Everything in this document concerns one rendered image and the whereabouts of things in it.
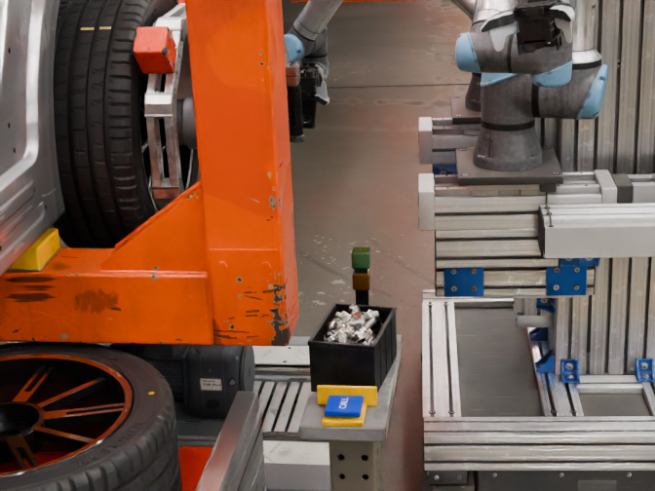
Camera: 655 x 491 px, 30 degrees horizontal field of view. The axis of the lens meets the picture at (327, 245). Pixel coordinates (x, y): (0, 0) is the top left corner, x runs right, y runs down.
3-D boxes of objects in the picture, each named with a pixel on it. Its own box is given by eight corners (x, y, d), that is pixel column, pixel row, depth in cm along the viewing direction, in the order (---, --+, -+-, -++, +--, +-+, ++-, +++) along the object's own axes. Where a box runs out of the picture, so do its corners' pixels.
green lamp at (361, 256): (353, 263, 271) (353, 245, 269) (371, 263, 270) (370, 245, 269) (351, 269, 267) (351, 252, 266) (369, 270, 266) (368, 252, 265)
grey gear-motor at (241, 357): (101, 435, 313) (86, 310, 300) (262, 440, 307) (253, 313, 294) (78, 473, 296) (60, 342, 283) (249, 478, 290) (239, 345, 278)
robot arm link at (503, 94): (485, 109, 273) (485, 50, 269) (546, 112, 269) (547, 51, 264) (475, 124, 263) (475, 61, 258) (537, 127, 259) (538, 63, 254)
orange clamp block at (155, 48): (145, 48, 280) (135, 25, 272) (179, 48, 279) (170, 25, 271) (141, 74, 277) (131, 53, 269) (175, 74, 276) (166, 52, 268)
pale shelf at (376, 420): (327, 344, 278) (327, 332, 277) (403, 346, 276) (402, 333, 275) (299, 439, 239) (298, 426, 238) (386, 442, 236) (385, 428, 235)
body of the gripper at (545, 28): (559, 51, 209) (569, 37, 220) (554, 1, 206) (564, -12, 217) (516, 56, 212) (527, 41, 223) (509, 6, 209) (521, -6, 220)
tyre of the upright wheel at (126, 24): (96, -45, 319) (7, 39, 262) (184, -48, 316) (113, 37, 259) (131, 182, 351) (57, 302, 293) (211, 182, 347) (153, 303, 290)
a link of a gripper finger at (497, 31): (485, 57, 206) (525, 45, 210) (481, 23, 204) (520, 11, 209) (473, 57, 208) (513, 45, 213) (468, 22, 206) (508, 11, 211)
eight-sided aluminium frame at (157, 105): (210, 190, 337) (193, -9, 318) (233, 190, 337) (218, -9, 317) (158, 263, 287) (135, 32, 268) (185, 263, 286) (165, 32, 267)
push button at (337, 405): (328, 404, 244) (328, 394, 243) (364, 404, 243) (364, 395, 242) (324, 421, 238) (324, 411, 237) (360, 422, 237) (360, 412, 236)
